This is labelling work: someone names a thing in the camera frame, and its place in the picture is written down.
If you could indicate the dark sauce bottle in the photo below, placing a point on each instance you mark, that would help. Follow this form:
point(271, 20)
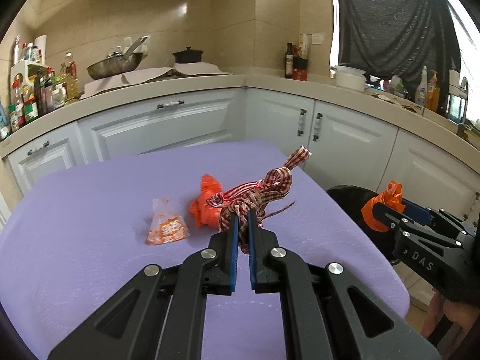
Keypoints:
point(289, 59)

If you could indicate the blue white packet on counter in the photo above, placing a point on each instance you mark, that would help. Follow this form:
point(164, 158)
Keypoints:
point(5, 126)

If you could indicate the cabinet door handle left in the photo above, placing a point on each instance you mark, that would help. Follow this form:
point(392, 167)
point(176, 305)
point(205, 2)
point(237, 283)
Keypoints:
point(301, 122)

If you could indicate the cooking oil bottle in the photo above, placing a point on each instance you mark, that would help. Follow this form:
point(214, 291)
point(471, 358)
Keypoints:
point(69, 69)

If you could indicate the person right hand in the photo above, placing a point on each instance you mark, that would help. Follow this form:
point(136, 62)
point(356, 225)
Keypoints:
point(462, 314)

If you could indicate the white spray bottle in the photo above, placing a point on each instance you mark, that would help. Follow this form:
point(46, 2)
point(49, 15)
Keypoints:
point(421, 90)

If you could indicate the red black container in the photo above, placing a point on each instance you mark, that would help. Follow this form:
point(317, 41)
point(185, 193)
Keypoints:
point(300, 69)

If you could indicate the cabinet door handle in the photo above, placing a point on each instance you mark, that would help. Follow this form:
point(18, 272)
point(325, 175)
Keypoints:
point(301, 122)
point(317, 126)

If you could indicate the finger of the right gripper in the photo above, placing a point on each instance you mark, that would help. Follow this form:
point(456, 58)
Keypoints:
point(417, 213)
point(386, 218)

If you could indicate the steel wok pan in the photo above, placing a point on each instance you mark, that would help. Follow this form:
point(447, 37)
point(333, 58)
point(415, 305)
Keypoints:
point(118, 63)

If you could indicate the orange soap bottle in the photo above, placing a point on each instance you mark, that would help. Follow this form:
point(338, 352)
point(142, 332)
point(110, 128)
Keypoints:
point(432, 100)

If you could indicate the drawer handle centre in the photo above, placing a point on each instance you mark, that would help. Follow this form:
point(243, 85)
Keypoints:
point(170, 104)

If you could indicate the white condiment rack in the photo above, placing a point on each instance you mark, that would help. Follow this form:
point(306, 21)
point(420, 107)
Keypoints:
point(25, 72)

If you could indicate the white kitchen cabinets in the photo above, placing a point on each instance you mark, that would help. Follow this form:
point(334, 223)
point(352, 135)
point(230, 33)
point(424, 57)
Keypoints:
point(353, 148)

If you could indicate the white bowl container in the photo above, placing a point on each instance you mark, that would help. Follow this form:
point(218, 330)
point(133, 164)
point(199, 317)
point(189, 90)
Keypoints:
point(350, 78)

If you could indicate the clear orange printed wrapper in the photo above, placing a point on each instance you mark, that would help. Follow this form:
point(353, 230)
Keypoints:
point(166, 226)

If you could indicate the orange plastic bag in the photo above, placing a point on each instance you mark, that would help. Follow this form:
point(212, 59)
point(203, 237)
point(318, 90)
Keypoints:
point(391, 196)

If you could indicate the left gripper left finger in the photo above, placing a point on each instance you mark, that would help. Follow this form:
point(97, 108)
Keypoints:
point(159, 313)

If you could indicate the red checkered ribbon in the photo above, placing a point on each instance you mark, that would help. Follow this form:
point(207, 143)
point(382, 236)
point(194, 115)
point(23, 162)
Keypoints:
point(256, 195)

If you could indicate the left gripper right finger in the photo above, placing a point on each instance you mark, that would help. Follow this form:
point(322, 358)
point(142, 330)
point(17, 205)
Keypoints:
point(327, 313)

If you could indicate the red plastic bag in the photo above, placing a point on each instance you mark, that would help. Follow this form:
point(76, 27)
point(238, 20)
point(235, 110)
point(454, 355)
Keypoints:
point(203, 213)

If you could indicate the black trash bin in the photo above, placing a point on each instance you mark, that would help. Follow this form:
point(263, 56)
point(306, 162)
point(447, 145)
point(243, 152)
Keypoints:
point(351, 200)

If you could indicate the black cooking pot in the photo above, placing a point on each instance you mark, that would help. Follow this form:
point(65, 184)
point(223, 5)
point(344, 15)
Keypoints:
point(188, 55)

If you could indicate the drawer handle left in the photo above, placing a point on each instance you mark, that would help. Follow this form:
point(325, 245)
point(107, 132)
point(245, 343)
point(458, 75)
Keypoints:
point(37, 149)

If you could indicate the red lid jar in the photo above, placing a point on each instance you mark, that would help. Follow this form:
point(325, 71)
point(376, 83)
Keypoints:
point(30, 110)

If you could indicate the drawer handle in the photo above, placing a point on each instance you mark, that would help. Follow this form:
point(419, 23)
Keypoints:
point(170, 104)
point(37, 149)

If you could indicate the cabinet door handle right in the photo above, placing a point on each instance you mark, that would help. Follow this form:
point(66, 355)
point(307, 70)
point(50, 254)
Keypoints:
point(317, 126)

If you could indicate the dark grey curtain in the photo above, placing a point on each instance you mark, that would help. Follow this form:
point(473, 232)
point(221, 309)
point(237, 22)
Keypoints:
point(387, 38)

